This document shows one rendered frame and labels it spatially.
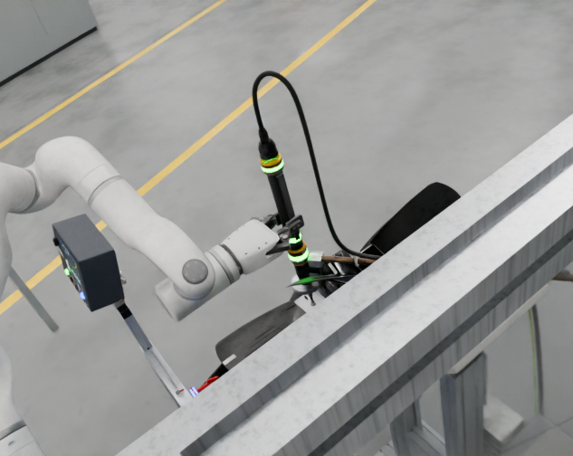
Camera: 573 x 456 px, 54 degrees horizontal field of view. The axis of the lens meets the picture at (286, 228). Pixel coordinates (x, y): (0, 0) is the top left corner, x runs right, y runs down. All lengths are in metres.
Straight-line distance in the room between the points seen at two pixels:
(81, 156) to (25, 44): 6.23
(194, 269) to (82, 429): 2.06
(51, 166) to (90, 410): 1.99
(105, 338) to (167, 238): 2.29
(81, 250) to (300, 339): 1.55
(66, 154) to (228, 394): 1.03
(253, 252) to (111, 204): 0.29
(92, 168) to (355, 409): 1.02
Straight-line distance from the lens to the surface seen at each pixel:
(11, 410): 1.34
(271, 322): 1.39
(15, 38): 7.36
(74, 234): 1.84
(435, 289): 0.24
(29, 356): 3.53
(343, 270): 1.38
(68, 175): 1.22
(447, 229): 0.26
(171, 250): 1.05
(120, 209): 1.16
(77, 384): 3.21
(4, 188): 1.23
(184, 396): 1.78
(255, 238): 1.16
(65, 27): 7.67
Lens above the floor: 2.23
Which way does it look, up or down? 40 degrees down
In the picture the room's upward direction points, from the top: 17 degrees counter-clockwise
